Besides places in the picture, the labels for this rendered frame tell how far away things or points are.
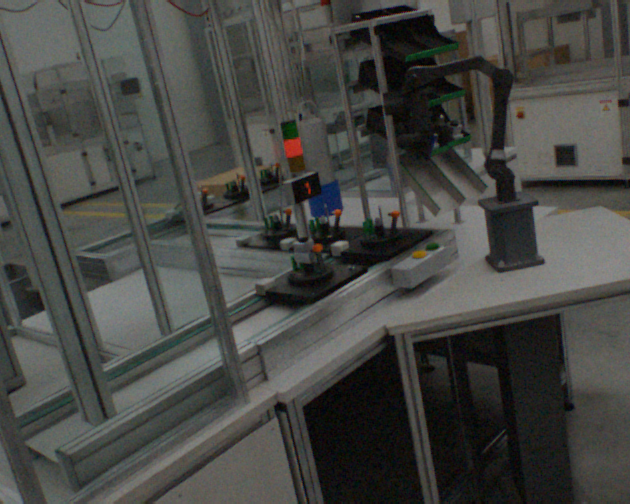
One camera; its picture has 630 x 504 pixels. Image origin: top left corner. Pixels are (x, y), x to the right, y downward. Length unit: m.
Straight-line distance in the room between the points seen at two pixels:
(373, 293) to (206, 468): 0.72
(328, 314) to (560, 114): 4.74
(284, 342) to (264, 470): 0.31
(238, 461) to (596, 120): 5.09
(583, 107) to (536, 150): 0.57
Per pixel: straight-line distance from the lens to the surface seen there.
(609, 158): 6.33
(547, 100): 6.42
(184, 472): 1.60
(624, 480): 2.75
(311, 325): 1.84
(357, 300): 1.97
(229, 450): 1.65
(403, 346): 1.99
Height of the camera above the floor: 1.62
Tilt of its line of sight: 16 degrees down
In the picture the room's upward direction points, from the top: 12 degrees counter-clockwise
